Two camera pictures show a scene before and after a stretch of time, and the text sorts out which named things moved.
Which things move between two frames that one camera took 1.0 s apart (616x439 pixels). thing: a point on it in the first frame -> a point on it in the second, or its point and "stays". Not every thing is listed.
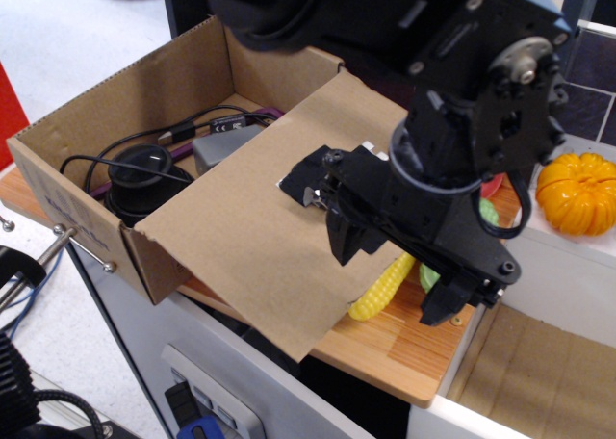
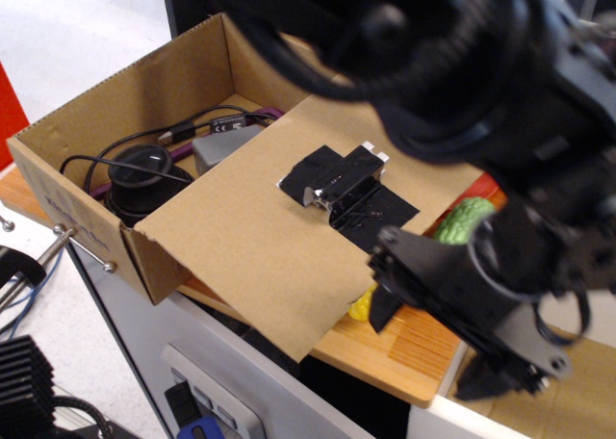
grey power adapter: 211,150 stays
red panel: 12,119 stays
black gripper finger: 447,297 -> 481,380
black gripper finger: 346,236 -> 384,304
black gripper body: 421,202 -> 445,281
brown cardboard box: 239,240 stays
